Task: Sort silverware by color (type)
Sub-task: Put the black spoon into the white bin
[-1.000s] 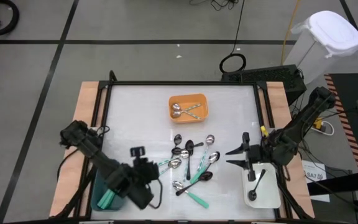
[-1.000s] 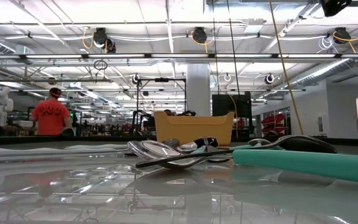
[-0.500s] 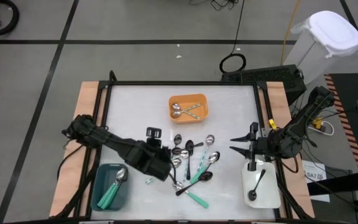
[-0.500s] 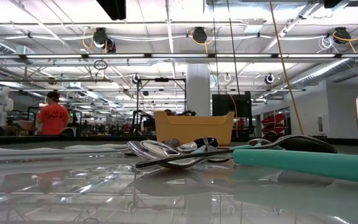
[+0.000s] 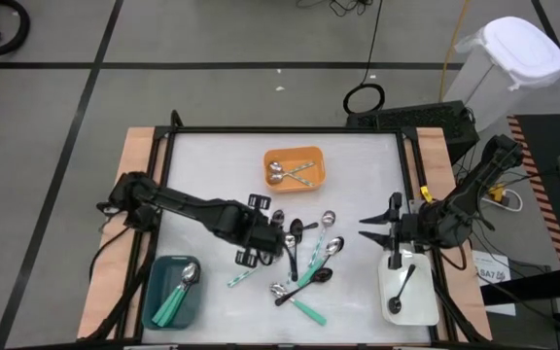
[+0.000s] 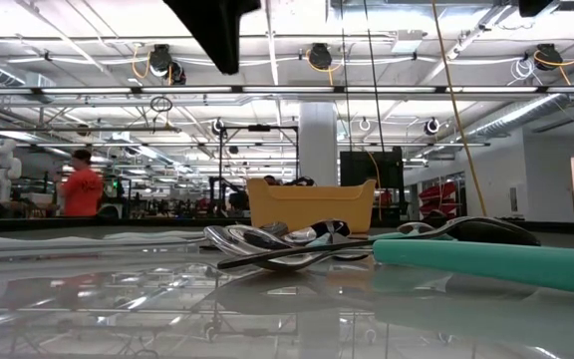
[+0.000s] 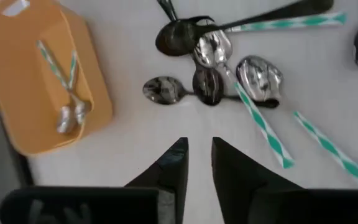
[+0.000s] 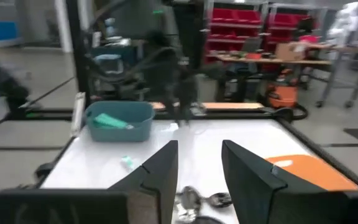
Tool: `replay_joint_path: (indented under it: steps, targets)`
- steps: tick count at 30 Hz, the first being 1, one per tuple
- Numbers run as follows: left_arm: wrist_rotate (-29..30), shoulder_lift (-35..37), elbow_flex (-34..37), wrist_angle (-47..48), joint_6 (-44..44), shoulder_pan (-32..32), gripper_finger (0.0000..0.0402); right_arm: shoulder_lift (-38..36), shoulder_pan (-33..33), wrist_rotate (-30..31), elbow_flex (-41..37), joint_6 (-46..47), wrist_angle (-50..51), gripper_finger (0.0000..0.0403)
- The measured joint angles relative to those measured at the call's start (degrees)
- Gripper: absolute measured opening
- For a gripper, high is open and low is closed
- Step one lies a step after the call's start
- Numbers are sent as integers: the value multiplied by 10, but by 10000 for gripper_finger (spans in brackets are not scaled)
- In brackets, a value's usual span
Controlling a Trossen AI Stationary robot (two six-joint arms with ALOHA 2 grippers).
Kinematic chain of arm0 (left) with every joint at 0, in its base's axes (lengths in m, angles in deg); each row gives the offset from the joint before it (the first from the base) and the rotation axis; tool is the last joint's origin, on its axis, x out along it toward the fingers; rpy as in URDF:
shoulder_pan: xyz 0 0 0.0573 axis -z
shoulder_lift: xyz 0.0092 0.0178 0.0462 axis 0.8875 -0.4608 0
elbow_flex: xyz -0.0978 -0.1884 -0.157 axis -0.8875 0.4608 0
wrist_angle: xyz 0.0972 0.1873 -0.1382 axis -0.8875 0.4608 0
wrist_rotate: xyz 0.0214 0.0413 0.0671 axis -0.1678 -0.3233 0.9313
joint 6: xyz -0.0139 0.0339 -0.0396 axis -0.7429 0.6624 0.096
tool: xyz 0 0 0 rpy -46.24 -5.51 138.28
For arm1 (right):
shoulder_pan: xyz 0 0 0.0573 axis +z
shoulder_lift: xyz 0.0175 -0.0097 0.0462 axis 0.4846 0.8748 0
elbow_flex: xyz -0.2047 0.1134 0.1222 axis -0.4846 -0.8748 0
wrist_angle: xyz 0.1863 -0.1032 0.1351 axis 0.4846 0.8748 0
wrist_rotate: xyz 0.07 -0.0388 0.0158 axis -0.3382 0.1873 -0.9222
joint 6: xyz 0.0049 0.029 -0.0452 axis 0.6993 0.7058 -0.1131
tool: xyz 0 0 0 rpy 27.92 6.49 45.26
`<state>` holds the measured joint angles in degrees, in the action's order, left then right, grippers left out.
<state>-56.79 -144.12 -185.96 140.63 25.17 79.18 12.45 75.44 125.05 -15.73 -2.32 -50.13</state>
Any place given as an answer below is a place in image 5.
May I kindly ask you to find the white lidded trash can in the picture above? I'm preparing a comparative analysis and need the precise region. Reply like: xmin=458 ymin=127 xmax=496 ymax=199
xmin=442 ymin=16 xmax=560 ymax=133

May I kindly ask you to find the black metal beam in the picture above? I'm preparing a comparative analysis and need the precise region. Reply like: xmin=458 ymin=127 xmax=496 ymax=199
xmin=478 ymin=279 xmax=560 ymax=307

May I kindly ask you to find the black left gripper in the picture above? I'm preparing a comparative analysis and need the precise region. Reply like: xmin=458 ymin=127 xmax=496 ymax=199
xmin=234 ymin=192 xmax=289 ymax=268

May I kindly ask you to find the white paper label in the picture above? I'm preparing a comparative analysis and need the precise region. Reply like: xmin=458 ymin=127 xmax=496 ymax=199
xmin=472 ymin=249 xmax=518 ymax=317

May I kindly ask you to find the black table frame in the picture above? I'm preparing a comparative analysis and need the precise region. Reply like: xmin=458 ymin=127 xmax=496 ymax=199
xmin=114 ymin=109 xmax=495 ymax=350

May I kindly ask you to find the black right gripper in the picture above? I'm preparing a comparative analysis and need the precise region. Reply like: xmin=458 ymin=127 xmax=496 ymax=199
xmin=358 ymin=192 xmax=437 ymax=271

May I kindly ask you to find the teal plastic bin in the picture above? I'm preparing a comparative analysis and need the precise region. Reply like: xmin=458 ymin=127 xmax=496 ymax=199
xmin=142 ymin=255 xmax=204 ymax=332

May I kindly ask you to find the orange plastic bin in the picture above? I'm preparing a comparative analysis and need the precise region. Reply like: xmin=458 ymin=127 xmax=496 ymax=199
xmin=262 ymin=145 xmax=328 ymax=194

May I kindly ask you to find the white plastic bin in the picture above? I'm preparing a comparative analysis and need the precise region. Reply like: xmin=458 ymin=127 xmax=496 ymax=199
xmin=377 ymin=251 xmax=440 ymax=327

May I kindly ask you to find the black coiled cable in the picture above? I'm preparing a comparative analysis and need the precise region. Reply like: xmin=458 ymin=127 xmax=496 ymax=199
xmin=341 ymin=0 xmax=387 ymax=116

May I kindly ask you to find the black hazard striped mat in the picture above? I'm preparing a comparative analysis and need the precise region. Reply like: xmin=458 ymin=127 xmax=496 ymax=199
xmin=506 ymin=114 xmax=560 ymax=268

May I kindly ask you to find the yellow hanging cable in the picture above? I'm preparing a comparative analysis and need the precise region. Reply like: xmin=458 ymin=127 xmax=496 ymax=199
xmin=437 ymin=0 xmax=472 ymax=103

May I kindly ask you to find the black vacuum hose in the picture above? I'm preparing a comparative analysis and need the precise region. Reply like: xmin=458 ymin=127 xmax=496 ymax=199
xmin=0 ymin=0 xmax=32 ymax=55

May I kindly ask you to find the white power cable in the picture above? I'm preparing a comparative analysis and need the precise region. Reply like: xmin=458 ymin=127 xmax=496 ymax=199
xmin=496 ymin=188 xmax=525 ymax=214

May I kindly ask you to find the black floor cable bundle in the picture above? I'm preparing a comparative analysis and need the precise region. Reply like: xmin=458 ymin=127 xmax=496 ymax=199
xmin=295 ymin=0 xmax=376 ymax=18

